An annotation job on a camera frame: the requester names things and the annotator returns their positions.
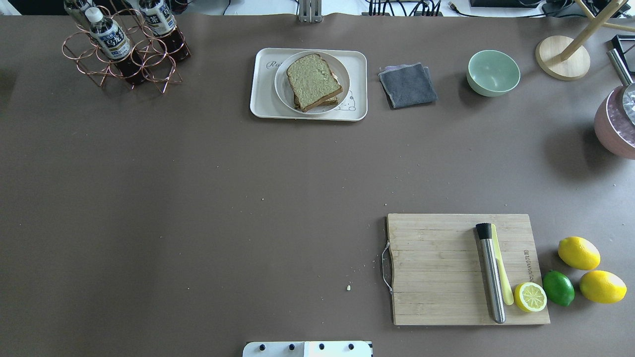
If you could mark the cream rectangular tray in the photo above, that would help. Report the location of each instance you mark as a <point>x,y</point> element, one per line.
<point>265,102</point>

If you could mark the grey folded cloth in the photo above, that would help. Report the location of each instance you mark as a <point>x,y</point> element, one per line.
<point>408,85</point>

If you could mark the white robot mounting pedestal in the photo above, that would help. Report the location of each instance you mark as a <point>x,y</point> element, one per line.
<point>340,348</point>

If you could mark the steel muddler black tip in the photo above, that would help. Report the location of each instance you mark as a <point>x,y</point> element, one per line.
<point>489,268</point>

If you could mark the bottle with white cap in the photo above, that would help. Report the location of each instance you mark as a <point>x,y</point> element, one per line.
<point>116,45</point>

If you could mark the yellow knife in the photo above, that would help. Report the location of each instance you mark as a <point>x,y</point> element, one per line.
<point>507,293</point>

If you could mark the yellow lemon near board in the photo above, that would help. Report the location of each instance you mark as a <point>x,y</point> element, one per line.
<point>579,253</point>

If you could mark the green lime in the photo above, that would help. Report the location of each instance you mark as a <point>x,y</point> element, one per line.
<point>558,288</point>

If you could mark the halved lemon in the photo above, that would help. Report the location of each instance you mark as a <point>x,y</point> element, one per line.
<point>530,297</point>

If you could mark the white round plate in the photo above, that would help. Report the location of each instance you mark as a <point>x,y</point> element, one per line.
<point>285,93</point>

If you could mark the metal ice scoop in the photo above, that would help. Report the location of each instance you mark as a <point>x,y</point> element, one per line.
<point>627,98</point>

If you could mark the yellow lemon outer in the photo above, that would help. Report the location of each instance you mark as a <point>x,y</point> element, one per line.
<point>602,287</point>

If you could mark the wooden cutting board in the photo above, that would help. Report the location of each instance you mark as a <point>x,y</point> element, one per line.
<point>436,277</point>

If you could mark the plain bread slice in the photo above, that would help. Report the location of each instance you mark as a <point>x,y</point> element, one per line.
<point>312,80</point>

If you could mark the pink bowl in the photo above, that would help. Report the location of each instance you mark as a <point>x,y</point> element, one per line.
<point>612,126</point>

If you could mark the copper wire bottle rack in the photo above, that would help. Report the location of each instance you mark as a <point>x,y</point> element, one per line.
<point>137,42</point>

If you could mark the aluminium frame post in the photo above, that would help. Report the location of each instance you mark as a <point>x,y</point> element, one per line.
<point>310,11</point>

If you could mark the green ceramic bowl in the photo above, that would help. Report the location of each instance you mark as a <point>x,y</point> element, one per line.
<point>492,73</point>

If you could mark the bread slice under egg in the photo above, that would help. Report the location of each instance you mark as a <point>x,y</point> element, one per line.
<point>329,102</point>

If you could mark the wooden mug tree stand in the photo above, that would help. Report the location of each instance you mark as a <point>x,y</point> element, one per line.
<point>565,58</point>

